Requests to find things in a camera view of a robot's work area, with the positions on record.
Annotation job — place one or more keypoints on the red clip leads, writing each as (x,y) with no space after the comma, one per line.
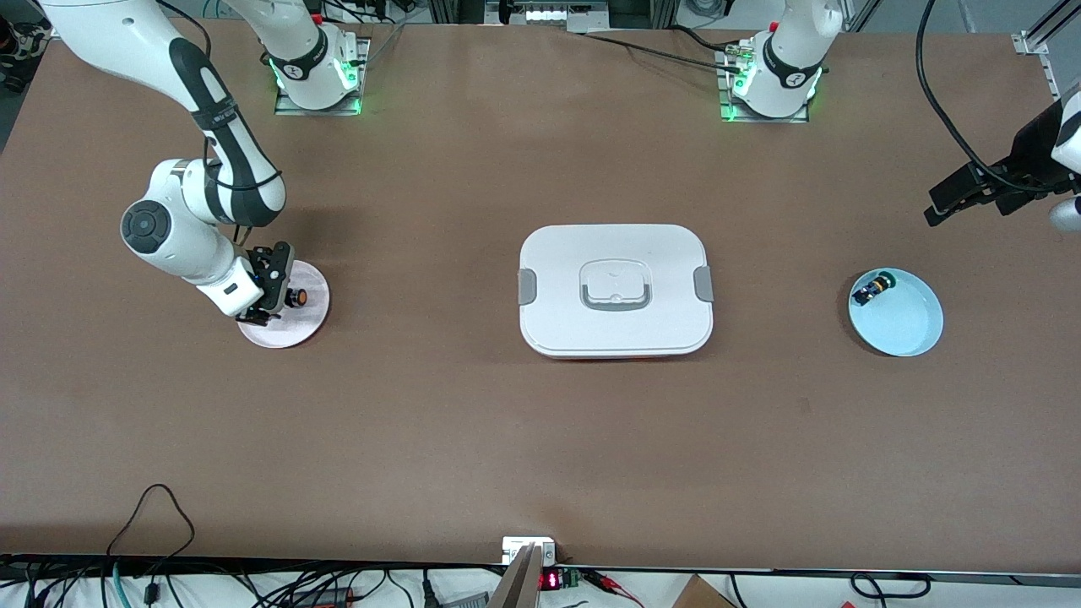
(612,587)

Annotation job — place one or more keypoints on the brown cardboard box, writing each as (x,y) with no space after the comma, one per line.
(697,595)

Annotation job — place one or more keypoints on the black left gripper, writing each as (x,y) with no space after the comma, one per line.
(1025,153)

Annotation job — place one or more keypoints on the red LED display module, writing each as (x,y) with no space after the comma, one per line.
(551,581)

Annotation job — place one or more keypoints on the orange push-button switch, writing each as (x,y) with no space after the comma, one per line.
(297,298)

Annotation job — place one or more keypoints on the pink round plate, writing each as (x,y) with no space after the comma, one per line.
(291,333)

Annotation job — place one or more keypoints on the diagonal aluminium profile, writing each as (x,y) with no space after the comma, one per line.
(1051,24)

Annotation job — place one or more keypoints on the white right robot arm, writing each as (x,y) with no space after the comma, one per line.
(160,228)

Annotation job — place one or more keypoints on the light blue round plate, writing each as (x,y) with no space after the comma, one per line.
(904,325)

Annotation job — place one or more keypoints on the white lidded storage box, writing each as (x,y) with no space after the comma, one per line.
(659,321)

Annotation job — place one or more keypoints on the black power adapter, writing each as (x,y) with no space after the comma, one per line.
(325,598)

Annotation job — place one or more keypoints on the metal table clamp bracket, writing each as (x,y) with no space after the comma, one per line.
(515,549)

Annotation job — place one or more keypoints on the perforated aluminium rail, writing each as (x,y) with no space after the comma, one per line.
(1043,67)

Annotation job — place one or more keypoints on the grey slanted metal bar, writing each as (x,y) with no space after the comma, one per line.
(519,587)

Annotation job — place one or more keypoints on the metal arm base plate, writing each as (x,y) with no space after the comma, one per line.
(321,111)
(764,120)

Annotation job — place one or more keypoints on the small black blue part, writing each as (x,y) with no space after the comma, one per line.
(870,290)

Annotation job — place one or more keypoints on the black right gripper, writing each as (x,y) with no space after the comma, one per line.
(273,274)

